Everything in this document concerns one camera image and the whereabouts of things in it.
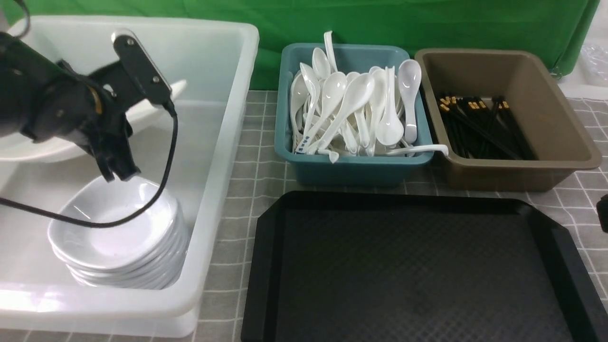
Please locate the clear plastic bag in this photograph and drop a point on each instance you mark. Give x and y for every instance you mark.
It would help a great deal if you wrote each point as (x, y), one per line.
(595, 64)

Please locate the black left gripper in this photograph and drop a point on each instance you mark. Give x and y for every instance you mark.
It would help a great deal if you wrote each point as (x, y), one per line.
(90, 112)

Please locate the green cloth backdrop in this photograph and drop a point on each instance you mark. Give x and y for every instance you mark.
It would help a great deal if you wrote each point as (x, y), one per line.
(553, 30)

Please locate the pile of white spoons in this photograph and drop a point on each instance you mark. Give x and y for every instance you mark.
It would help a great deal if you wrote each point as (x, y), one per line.
(334, 113)

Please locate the bundle of black chopsticks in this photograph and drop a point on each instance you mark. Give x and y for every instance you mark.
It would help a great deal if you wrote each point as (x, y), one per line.
(477, 130)

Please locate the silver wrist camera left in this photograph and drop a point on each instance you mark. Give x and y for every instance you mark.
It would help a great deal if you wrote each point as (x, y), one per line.
(141, 69)

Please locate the black serving tray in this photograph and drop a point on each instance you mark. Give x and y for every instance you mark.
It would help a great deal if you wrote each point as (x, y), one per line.
(364, 267)

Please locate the stack of white dishes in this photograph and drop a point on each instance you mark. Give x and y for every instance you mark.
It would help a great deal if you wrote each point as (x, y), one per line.
(147, 252)

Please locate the brown plastic bin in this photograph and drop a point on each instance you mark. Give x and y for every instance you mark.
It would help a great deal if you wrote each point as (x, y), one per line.
(550, 124)

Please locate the grey checked tablecloth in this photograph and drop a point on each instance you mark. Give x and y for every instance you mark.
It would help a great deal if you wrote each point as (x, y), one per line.
(257, 180)

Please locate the large white square plate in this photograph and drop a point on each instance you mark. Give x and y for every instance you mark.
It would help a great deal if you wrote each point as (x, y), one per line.
(17, 148)

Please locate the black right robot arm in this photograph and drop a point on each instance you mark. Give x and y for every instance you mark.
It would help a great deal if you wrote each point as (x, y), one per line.
(602, 211)

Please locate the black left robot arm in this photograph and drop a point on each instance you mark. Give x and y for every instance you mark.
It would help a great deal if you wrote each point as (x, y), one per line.
(23, 72)

